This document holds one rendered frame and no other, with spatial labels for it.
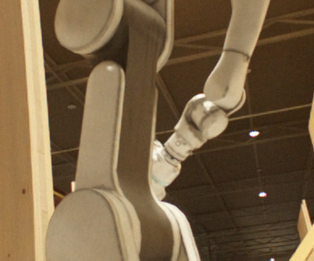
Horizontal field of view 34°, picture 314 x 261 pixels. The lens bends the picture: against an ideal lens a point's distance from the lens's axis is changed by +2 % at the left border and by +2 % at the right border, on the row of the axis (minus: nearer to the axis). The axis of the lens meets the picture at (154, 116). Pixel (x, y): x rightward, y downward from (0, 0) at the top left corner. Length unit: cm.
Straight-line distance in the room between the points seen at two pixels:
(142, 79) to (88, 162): 19
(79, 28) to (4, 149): 39
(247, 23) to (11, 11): 60
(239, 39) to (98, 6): 33
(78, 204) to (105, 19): 33
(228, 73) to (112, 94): 29
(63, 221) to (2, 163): 39
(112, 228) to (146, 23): 41
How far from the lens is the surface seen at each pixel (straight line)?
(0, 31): 136
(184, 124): 110
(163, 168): 113
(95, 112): 91
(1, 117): 125
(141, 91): 95
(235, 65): 109
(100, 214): 79
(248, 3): 113
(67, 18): 98
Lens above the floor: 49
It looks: 22 degrees up
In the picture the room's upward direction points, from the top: 7 degrees counter-clockwise
